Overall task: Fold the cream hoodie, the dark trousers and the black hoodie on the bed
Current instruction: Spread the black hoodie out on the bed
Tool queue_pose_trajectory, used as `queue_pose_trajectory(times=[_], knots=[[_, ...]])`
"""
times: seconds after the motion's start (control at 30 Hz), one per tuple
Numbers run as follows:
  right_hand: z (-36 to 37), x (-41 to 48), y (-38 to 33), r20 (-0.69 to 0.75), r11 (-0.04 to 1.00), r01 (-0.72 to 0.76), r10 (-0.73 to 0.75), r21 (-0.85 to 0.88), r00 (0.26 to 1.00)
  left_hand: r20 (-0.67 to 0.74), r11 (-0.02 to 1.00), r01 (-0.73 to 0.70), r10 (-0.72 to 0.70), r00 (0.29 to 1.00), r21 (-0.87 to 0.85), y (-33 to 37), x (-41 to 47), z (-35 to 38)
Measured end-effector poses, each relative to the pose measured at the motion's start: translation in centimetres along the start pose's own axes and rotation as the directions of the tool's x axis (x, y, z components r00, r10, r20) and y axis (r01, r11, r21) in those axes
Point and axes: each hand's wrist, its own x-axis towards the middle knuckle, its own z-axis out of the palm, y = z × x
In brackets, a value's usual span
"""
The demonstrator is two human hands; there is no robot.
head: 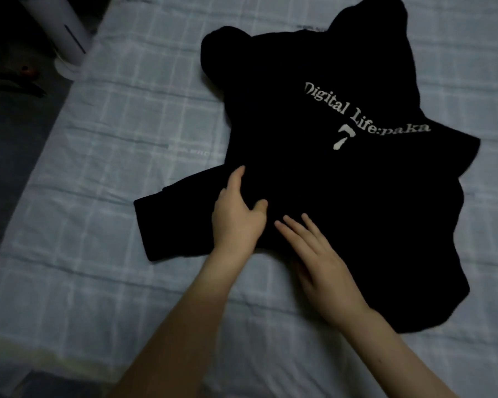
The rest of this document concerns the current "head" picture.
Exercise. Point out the person's right hand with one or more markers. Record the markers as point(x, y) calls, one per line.
point(328, 269)

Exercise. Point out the person's left hand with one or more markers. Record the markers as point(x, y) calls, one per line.
point(236, 223)

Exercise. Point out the black hoodie with white lettering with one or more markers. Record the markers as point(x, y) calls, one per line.
point(357, 203)

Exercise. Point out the bed with blue plaid sheet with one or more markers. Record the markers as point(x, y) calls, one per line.
point(108, 140)

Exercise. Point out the person's left forearm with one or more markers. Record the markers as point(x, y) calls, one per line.
point(174, 339)

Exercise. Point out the white tower fan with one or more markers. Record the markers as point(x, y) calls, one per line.
point(66, 37)

